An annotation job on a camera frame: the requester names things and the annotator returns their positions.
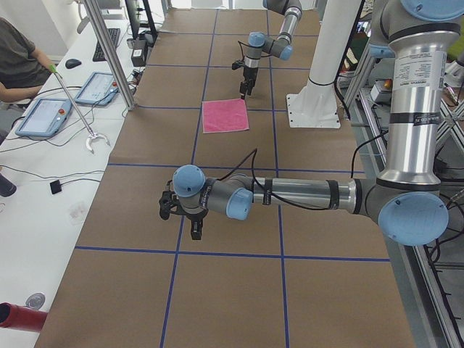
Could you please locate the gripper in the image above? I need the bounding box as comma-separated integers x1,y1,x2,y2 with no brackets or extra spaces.
159,188,207,241
239,66,258,99

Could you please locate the pink and grey towel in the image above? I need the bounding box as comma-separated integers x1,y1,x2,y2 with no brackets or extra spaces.
202,99,249,133

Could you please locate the black power box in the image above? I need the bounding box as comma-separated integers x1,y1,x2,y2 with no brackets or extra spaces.
131,39,148,67

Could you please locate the far teach pendant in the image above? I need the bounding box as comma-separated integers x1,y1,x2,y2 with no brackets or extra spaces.
74,72,119,107

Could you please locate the teach pendant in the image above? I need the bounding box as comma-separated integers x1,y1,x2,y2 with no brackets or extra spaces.
15,98,72,137
74,72,119,107

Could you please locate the black keyboard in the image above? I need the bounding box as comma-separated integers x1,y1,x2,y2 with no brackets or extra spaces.
92,27,122,62

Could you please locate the black computer mouse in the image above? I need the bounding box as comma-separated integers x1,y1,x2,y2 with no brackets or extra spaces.
65,59,82,69

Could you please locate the near teach pendant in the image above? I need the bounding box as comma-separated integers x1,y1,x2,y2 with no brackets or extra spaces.
15,98,72,137

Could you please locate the reacher grabber tool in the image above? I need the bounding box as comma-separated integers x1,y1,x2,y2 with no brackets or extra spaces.
49,64,110,154

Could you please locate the red cylinder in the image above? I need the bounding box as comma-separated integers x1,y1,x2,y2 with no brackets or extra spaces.
1,302,48,333

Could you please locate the seated person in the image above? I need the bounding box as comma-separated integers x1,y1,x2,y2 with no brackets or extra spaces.
1,18,54,104

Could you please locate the white camera mast base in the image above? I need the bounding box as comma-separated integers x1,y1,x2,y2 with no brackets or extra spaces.
286,0,363,129

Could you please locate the aluminium frame post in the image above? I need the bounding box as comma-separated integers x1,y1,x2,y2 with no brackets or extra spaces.
83,0,135,111

